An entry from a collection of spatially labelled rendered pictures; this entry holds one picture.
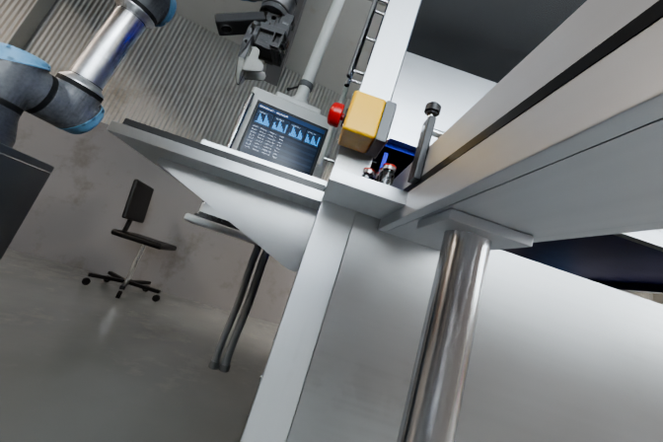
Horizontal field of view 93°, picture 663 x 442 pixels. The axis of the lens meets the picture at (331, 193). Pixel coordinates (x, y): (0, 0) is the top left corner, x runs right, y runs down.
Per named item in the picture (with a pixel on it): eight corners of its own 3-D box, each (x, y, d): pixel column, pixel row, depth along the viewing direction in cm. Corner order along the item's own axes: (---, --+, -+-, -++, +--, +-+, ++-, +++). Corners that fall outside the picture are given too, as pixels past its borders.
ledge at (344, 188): (398, 225, 55) (401, 214, 55) (427, 212, 42) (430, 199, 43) (322, 199, 54) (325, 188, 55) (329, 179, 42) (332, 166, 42)
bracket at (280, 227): (297, 271, 64) (317, 212, 67) (297, 272, 61) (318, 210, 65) (137, 219, 63) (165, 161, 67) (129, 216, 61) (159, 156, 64)
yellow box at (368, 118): (375, 158, 56) (386, 122, 57) (386, 142, 49) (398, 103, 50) (334, 144, 55) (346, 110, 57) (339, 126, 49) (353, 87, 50)
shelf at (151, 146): (328, 244, 124) (330, 239, 125) (363, 216, 57) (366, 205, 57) (211, 204, 123) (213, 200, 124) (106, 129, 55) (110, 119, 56)
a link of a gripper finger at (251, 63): (255, 83, 69) (269, 48, 71) (229, 74, 69) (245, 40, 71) (257, 91, 72) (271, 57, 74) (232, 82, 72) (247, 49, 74)
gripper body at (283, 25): (276, 49, 71) (294, 8, 74) (240, 36, 70) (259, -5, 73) (278, 70, 78) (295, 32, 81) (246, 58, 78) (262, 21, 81)
